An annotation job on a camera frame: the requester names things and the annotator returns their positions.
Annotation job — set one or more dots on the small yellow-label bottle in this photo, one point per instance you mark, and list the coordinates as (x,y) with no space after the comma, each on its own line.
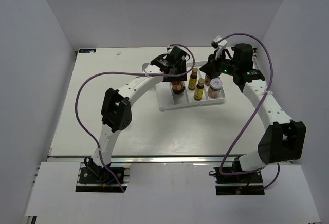
(199,89)
(193,78)

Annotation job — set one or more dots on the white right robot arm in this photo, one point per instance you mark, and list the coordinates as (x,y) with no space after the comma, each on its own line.
(283,139)

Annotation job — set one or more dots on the white-lid chili sauce jar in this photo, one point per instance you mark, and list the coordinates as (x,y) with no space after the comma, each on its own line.
(207,79)

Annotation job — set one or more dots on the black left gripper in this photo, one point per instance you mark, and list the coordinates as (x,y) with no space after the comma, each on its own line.
(179,78)

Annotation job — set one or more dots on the black XDOF sticker left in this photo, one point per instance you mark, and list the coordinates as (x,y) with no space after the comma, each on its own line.
(92,50)

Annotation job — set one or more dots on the aluminium table frame rail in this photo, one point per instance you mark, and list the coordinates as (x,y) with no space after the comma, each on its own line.
(146,159)

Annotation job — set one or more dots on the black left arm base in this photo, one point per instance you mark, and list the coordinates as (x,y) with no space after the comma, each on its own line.
(93,178)

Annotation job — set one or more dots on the dark amber sauce jar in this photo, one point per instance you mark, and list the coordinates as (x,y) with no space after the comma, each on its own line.
(178,87)

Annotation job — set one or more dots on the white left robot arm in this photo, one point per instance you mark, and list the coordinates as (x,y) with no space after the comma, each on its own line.
(117,104)

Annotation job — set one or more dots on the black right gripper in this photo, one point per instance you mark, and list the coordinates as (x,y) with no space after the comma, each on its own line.
(211,68)

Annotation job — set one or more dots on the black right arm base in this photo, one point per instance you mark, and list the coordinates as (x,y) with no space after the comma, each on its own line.
(237,185)

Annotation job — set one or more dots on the white divided organizer tray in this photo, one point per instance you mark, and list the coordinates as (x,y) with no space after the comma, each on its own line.
(168,100)

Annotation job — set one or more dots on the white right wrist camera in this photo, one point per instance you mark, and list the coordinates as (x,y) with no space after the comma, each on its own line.
(219,44)

